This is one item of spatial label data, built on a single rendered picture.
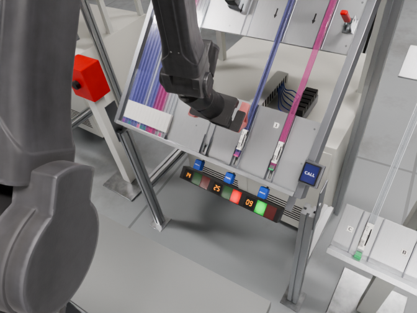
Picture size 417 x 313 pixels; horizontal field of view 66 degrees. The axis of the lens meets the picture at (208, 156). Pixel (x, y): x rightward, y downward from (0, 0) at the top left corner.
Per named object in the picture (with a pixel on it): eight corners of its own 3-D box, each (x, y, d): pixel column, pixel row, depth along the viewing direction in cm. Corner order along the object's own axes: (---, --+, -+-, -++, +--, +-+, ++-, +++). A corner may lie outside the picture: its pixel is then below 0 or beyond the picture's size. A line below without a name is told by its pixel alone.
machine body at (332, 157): (314, 243, 151) (336, 149, 107) (194, 187, 183) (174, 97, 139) (357, 155, 185) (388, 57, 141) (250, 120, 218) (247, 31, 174)
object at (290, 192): (298, 195, 89) (291, 197, 83) (129, 125, 120) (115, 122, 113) (300, 191, 89) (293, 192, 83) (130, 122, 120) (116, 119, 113)
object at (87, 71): (131, 202, 181) (75, 82, 125) (103, 185, 192) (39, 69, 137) (159, 173, 194) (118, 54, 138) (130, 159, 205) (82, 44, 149)
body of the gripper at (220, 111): (203, 89, 75) (187, 77, 68) (241, 100, 70) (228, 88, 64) (192, 115, 75) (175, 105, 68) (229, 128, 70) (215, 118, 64)
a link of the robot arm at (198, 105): (171, 100, 62) (197, 102, 59) (179, 66, 63) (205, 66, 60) (188, 110, 68) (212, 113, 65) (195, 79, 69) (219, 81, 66)
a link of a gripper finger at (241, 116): (234, 105, 80) (219, 92, 72) (259, 113, 77) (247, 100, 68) (223, 131, 80) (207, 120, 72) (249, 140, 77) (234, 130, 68)
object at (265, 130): (297, 191, 87) (295, 192, 84) (125, 121, 117) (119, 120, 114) (323, 124, 85) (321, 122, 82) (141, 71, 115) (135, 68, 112)
